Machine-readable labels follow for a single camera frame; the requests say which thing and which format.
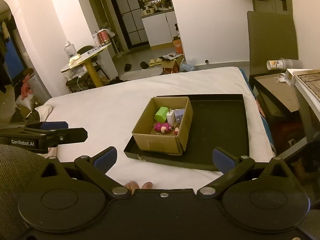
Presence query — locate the small purple cube box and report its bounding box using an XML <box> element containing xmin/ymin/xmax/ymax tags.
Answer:
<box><xmin>174</xmin><ymin>108</ymin><xmax>186</xmax><ymax>123</ymax></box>

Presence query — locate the cluttered kitchen shelf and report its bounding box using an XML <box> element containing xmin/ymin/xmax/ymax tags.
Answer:
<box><xmin>139</xmin><ymin>0</ymin><xmax>175</xmax><ymax>17</ymax></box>

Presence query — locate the white bag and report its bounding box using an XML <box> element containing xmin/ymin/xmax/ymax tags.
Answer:
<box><xmin>16</xmin><ymin>97</ymin><xmax>38</xmax><ymax>110</ymax></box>

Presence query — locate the red plush toy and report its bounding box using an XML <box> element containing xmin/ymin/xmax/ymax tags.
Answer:
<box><xmin>20</xmin><ymin>76</ymin><xmax>33</xmax><ymax>100</ymax></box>

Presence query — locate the white floor rug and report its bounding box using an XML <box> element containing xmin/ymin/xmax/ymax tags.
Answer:
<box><xmin>121</xmin><ymin>67</ymin><xmax>162</xmax><ymax>81</ymax></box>

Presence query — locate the white desk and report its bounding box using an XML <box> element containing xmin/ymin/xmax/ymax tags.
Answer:
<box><xmin>292</xmin><ymin>71</ymin><xmax>320</xmax><ymax>140</ymax></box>

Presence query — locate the blue cloth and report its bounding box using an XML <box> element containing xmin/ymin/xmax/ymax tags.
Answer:
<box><xmin>2</xmin><ymin>37</ymin><xmax>25</xmax><ymax>80</ymax></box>

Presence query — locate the person's grey trouser leg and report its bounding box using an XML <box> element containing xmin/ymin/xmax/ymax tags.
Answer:
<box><xmin>0</xmin><ymin>144</ymin><xmax>49</xmax><ymax>230</ymax></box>

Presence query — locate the open brown floor carton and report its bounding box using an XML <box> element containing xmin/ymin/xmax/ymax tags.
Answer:
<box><xmin>160</xmin><ymin>53</ymin><xmax>185</xmax><ymax>74</ymax></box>

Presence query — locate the small white box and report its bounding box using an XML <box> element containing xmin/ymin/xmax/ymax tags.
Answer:
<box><xmin>285</xmin><ymin>68</ymin><xmax>298</xmax><ymax>87</ymax></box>

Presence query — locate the white appliance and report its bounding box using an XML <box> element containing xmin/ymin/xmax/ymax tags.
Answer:
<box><xmin>24</xmin><ymin>74</ymin><xmax>52</xmax><ymax>99</ymax></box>

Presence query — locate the pink toy figure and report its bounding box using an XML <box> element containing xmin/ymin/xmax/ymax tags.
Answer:
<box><xmin>154</xmin><ymin>122</ymin><xmax>172</xmax><ymax>133</ymax></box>

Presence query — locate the dark bag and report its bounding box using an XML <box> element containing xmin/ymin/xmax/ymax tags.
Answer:
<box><xmin>11</xmin><ymin>110</ymin><xmax>40</xmax><ymax>124</ymax></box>

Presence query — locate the blue patterned sheet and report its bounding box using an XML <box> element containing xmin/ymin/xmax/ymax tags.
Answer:
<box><xmin>240</xmin><ymin>67</ymin><xmax>275</xmax><ymax>153</ymax></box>

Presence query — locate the small white card block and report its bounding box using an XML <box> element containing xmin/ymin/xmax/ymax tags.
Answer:
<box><xmin>166</xmin><ymin>109</ymin><xmax>178</xmax><ymax>124</ymax></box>

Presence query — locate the patterned desk mat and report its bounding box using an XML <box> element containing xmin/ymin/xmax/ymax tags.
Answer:
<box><xmin>296</xmin><ymin>70</ymin><xmax>320</xmax><ymax>95</ymax></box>

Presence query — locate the printed paper cup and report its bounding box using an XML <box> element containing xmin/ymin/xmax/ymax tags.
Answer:
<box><xmin>266</xmin><ymin>59</ymin><xmax>285</xmax><ymax>70</ymax></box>

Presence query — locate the black chair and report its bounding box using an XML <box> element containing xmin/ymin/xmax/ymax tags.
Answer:
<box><xmin>76</xmin><ymin>45</ymin><xmax>110</xmax><ymax>80</ymax></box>

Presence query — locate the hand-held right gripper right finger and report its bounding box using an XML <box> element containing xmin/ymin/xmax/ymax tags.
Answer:
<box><xmin>197</xmin><ymin>147</ymin><xmax>293</xmax><ymax>198</ymax></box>

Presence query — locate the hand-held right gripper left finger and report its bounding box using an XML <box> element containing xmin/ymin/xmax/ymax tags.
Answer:
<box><xmin>37</xmin><ymin>146</ymin><xmax>132</xmax><ymax>198</ymax></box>

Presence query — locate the black tray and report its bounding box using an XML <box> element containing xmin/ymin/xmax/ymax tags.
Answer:
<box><xmin>124</xmin><ymin>94</ymin><xmax>250</xmax><ymax>172</ymax></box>

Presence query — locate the red canister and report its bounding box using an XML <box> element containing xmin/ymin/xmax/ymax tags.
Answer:
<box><xmin>97</xmin><ymin>29</ymin><xmax>110</xmax><ymax>45</ymax></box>

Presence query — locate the dark round stool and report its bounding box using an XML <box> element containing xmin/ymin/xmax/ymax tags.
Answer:
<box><xmin>66</xmin><ymin>76</ymin><xmax>90</xmax><ymax>93</ymax></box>

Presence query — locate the round table with yellow leg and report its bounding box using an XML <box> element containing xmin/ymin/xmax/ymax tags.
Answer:
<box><xmin>61</xmin><ymin>42</ymin><xmax>112</xmax><ymax>88</ymax></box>

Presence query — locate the green hexagonal box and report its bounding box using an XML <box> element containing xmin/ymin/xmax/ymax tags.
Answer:
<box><xmin>154</xmin><ymin>107</ymin><xmax>170</xmax><ymax>122</ymax></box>

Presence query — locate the white pillow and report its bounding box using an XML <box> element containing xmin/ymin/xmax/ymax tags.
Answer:
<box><xmin>35</xmin><ymin>104</ymin><xmax>53</xmax><ymax>118</ymax></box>

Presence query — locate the orange box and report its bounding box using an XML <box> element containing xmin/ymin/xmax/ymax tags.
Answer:
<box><xmin>172</xmin><ymin>37</ymin><xmax>184</xmax><ymax>55</ymax></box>

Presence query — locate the olive high-back chair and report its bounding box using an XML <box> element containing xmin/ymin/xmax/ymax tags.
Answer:
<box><xmin>247</xmin><ymin>10</ymin><xmax>307</xmax><ymax>115</ymax></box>

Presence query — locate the cardboard box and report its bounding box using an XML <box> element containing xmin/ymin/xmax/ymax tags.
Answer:
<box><xmin>132</xmin><ymin>96</ymin><xmax>193</xmax><ymax>155</ymax></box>

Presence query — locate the clear plastic bottle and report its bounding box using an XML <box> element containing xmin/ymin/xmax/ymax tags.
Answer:
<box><xmin>64</xmin><ymin>41</ymin><xmax>77</xmax><ymax>59</ymax></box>

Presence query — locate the blue plastic bag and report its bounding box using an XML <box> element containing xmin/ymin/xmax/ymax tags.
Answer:
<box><xmin>179</xmin><ymin>59</ymin><xmax>195</xmax><ymax>72</ymax></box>

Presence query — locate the black-framed glass door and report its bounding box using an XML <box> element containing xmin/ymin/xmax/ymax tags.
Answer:
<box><xmin>105</xmin><ymin>0</ymin><xmax>150</xmax><ymax>50</ymax></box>

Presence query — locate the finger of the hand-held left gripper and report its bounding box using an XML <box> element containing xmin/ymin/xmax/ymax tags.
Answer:
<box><xmin>51</xmin><ymin>127</ymin><xmax>88</xmax><ymax>146</ymax></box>
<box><xmin>25</xmin><ymin>121</ymin><xmax>69</xmax><ymax>131</ymax></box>

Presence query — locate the clear plastic cup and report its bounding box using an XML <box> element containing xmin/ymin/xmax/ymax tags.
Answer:
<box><xmin>282</xmin><ymin>58</ymin><xmax>304</xmax><ymax>68</ymax></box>

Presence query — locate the white kitchen cabinet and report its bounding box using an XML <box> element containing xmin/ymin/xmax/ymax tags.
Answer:
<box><xmin>141</xmin><ymin>11</ymin><xmax>178</xmax><ymax>47</ymax></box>

